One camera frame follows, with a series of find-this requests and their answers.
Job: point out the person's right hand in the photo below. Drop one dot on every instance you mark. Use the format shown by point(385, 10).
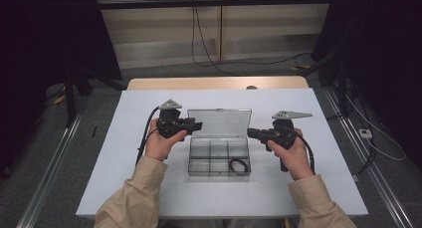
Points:
point(295, 161)

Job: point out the wooden table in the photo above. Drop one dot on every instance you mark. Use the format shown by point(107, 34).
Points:
point(199, 83)

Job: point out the black horizontal bar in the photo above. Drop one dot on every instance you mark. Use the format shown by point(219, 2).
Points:
point(215, 2)

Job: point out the white power adapter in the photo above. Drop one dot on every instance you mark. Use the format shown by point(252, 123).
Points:
point(365, 133)

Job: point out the white table mat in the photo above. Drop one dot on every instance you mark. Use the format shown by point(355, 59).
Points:
point(265, 194)

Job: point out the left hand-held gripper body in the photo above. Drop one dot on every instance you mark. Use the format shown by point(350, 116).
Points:
point(169, 121)

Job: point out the person's left hand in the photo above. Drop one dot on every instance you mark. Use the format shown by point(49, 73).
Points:
point(159, 146)

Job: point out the clear grey plastic compartment box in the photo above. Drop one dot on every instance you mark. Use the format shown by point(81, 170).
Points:
point(219, 148)

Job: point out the black metal stand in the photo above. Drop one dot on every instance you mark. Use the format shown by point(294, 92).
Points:
point(341, 88)
point(70, 98)

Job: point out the aluminium floor rail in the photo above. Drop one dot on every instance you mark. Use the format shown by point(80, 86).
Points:
point(368, 168)
point(49, 168)

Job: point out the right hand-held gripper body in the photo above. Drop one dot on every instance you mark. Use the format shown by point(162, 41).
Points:
point(282, 135)

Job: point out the black curtain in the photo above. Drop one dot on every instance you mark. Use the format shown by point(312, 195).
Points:
point(381, 55)
point(40, 39)

